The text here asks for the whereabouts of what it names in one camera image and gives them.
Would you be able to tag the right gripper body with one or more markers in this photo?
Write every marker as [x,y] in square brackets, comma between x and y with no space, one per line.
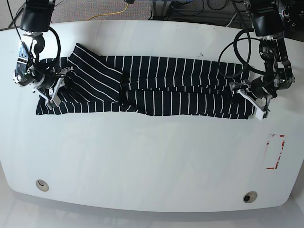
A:
[48,86]

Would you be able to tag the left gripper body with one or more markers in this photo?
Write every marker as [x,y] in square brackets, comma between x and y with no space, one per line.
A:
[257,92]

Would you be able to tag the black white striped t-shirt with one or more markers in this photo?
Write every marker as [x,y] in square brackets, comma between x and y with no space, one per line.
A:
[154,86]

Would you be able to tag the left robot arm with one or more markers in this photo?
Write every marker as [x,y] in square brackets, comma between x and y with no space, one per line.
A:
[268,27]

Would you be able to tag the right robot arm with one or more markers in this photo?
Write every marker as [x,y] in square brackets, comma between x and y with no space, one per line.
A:
[35,21]

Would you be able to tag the red tape rectangle marking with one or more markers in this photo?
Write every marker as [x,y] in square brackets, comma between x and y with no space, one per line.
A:
[274,148]

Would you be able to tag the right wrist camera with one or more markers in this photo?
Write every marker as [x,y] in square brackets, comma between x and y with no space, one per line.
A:
[53,102]

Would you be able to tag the right table cable grommet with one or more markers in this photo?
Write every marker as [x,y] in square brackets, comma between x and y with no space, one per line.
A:
[250,197]

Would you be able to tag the table cable grommet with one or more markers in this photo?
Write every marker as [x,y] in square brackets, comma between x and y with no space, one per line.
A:
[42,185]
[250,197]

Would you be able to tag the left table cable grommet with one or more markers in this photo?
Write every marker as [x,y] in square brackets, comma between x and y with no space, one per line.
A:
[42,185]

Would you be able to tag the aluminium frame rail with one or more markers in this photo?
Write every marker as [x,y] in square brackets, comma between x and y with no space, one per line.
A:
[159,9]

